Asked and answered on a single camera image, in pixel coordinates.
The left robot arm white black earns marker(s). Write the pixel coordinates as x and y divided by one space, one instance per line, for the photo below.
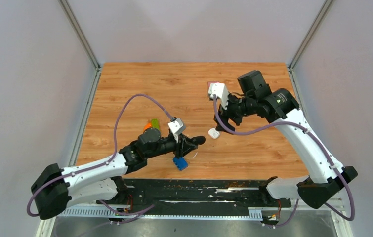
58 188

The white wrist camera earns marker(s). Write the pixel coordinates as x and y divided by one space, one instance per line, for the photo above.
176 127
219 91

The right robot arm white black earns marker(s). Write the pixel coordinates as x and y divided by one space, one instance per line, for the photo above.
326 175

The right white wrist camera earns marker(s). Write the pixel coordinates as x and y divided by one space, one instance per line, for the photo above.
219 91

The red white card box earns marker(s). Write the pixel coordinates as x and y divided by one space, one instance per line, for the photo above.
210 82

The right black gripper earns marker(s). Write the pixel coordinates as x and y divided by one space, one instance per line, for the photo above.
225 114

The orange green toy block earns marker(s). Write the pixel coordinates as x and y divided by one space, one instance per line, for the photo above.
153 123

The blue toy brick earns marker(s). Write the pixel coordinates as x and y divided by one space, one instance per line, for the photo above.
180 162

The black earbud case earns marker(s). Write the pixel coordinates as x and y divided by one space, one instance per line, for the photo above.
198 140

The slotted white cable duct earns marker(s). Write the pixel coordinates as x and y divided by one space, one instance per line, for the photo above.
103 212

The white earbud charging case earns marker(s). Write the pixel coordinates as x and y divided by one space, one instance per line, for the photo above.
213 133

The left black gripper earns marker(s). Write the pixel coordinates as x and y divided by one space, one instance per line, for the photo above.
184 145

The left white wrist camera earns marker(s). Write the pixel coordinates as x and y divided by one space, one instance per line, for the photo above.
176 127

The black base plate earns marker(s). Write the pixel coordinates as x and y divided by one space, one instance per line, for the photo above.
196 197

